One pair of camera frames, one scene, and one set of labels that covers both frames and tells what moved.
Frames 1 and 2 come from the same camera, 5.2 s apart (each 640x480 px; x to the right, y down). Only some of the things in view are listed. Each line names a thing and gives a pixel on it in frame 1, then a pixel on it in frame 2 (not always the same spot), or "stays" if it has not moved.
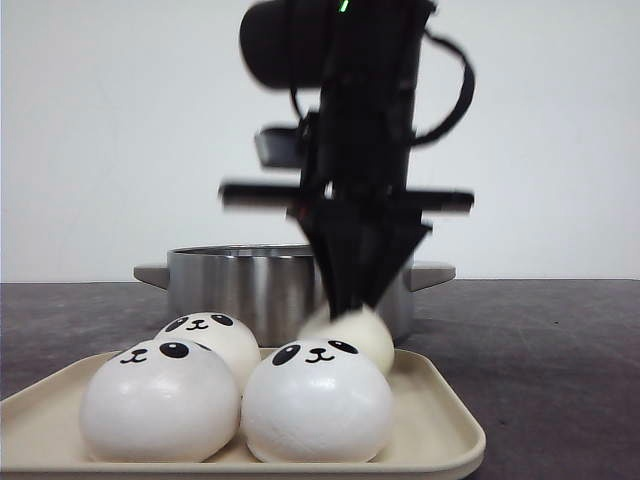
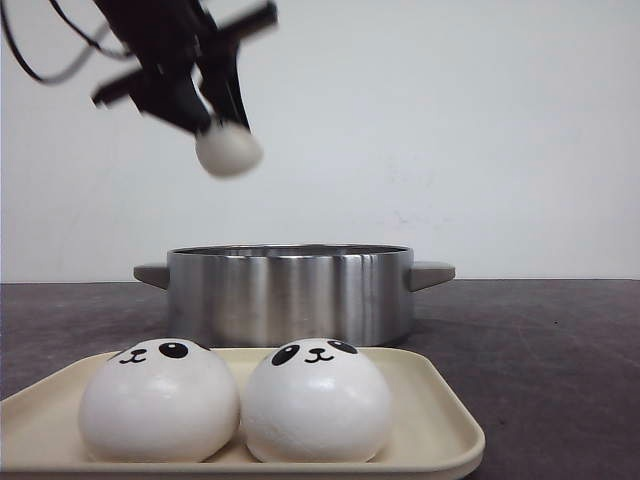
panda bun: (161, 401) stays
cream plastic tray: (433, 433) stays
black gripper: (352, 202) -> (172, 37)
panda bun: (317, 401) stays
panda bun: (222, 334) -> (227, 149)
